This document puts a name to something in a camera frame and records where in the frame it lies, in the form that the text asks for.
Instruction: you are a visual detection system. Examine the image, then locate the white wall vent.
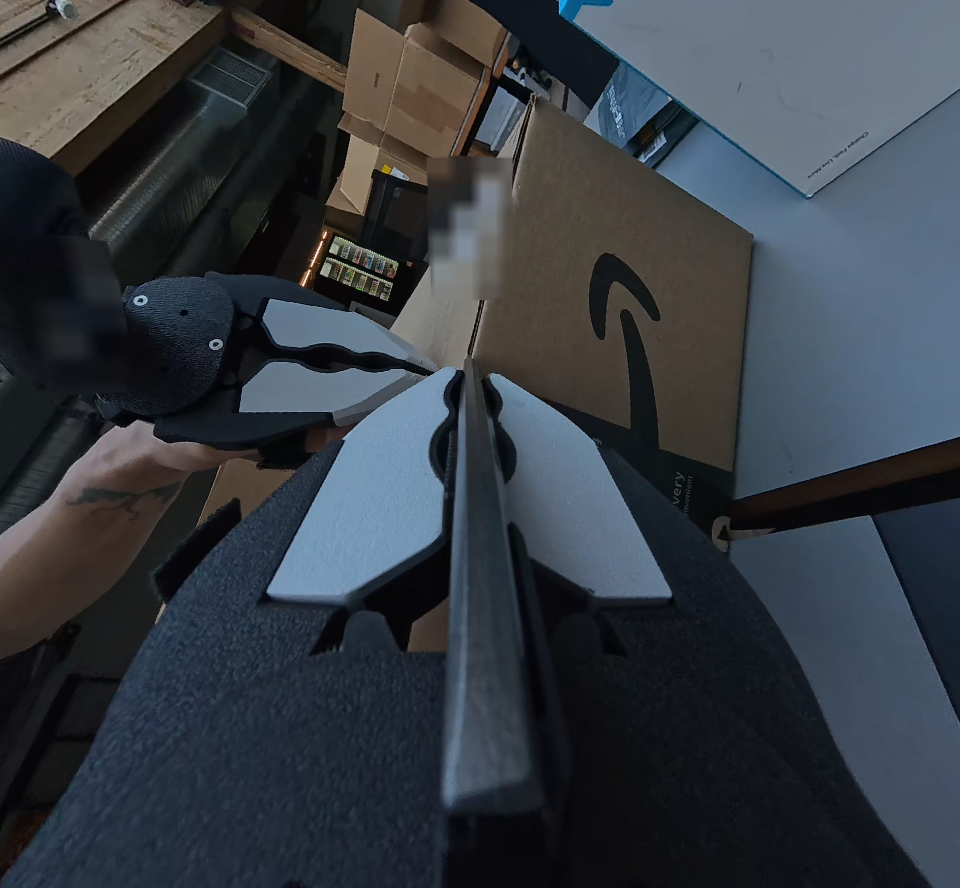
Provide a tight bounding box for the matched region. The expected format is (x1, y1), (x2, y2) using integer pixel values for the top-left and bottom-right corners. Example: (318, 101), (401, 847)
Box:
(187, 46), (275, 110)

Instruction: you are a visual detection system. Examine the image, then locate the person's left forearm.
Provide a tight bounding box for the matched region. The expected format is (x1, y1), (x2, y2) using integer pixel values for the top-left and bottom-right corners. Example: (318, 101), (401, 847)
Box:
(0, 468), (219, 660)

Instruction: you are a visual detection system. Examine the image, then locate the blue and white box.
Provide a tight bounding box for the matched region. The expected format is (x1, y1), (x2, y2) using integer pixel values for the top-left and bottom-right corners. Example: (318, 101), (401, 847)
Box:
(540, 0), (960, 199)

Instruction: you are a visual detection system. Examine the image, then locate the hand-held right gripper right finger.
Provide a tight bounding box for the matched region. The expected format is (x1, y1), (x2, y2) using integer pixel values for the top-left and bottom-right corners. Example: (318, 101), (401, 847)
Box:
(483, 374), (674, 607)

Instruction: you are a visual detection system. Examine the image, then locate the metal utility knife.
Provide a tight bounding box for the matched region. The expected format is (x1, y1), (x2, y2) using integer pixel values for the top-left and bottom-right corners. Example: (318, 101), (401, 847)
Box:
(442, 357), (565, 888)

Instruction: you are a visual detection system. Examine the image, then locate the wooden pillar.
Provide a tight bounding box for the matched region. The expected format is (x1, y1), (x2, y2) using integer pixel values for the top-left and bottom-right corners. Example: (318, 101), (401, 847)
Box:
(228, 5), (350, 95)

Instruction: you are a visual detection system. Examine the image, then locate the printed cardboard box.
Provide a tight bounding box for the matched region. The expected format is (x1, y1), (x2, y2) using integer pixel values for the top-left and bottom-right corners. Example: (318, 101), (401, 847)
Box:
(157, 94), (755, 652)

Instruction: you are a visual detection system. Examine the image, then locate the metal ceiling duct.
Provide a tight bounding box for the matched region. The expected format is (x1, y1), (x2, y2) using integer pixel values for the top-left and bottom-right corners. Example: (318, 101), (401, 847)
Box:
(86, 74), (301, 251)

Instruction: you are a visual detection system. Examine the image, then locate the lit drinks fridge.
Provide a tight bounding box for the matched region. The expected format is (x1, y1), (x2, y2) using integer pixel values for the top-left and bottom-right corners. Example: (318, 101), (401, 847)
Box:
(318, 234), (399, 304)

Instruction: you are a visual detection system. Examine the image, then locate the wooden ceiling beam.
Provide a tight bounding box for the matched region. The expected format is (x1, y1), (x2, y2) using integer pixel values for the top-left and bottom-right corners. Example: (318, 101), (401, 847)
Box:
(0, 0), (331, 180)

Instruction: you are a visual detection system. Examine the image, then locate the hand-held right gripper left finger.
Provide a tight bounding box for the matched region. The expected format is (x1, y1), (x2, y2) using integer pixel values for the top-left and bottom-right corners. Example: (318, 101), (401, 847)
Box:
(266, 367), (462, 601)

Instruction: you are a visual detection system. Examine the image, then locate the dark grey retail package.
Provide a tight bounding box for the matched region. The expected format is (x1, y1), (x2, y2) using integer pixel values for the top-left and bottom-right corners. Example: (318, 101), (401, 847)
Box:
(596, 61), (702, 169)

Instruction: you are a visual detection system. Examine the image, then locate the person's left hand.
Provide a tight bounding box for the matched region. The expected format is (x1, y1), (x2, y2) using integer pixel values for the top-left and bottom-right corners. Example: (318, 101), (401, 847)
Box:
(78, 421), (350, 490)

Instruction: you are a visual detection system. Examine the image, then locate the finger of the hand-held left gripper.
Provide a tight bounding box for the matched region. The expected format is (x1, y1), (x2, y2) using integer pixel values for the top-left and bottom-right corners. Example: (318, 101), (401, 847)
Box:
(238, 360), (430, 429)
(257, 299), (438, 376)

